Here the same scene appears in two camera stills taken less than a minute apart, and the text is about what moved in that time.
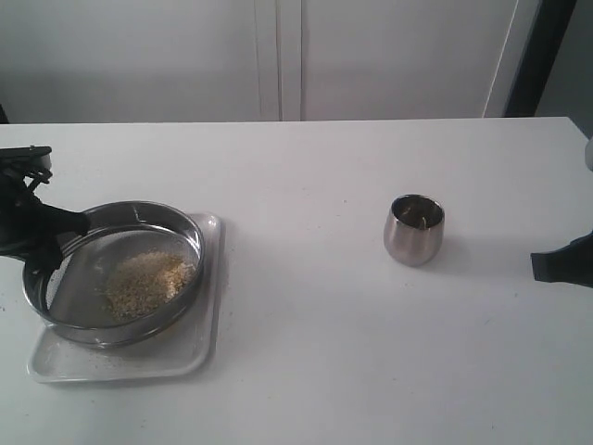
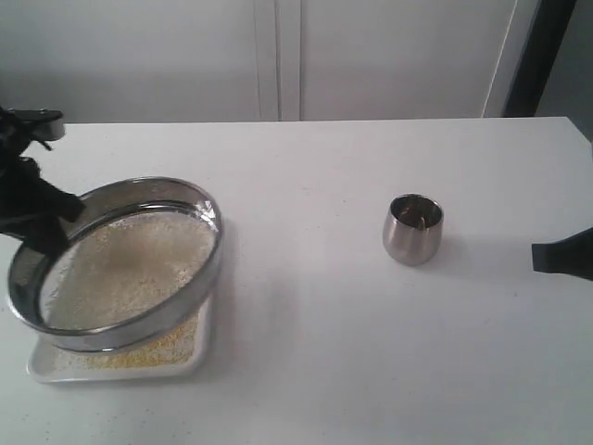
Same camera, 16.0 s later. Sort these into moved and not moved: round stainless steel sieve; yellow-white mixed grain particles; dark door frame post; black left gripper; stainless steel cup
Moved: black left gripper; yellow-white mixed grain particles; round stainless steel sieve
Not moved: dark door frame post; stainless steel cup
